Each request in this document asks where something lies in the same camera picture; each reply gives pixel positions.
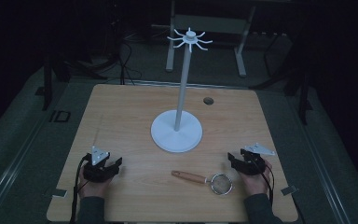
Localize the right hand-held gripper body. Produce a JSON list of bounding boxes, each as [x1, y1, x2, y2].
[[236, 142, 276, 176]]

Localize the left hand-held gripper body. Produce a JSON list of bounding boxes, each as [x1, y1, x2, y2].
[[83, 145, 119, 184]]

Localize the wooden-handled mesh strainer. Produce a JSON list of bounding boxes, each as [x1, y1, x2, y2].
[[171, 169, 234, 197]]

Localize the white hook rack stand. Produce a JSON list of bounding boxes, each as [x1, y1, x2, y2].
[[150, 27, 214, 154]]

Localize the person's left hand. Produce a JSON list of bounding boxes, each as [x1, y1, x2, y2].
[[77, 173, 113, 200]]

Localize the person's right hand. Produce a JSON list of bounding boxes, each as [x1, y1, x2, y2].
[[238, 160, 274, 197]]

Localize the grey tape tab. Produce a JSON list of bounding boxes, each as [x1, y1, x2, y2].
[[51, 188, 69, 199], [281, 185, 299, 197]]

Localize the black metal stand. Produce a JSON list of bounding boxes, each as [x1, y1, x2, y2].
[[282, 69, 314, 126], [34, 55, 73, 112]]

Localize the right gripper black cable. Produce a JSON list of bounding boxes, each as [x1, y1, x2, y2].
[[255, 160, 276, 207]]

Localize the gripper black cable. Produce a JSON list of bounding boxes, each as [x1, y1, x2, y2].
[[255, 160, 276, 207], [69, 154, 91, 224]]

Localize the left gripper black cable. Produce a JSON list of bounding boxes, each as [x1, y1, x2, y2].
[[69, 154, 91, 224]]

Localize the black floor cables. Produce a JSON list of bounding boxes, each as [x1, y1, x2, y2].
[[89, 36, 144, 86]]

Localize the white metal desk frame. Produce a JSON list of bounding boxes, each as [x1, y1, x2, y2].
[[165, 0, 257, 78]]

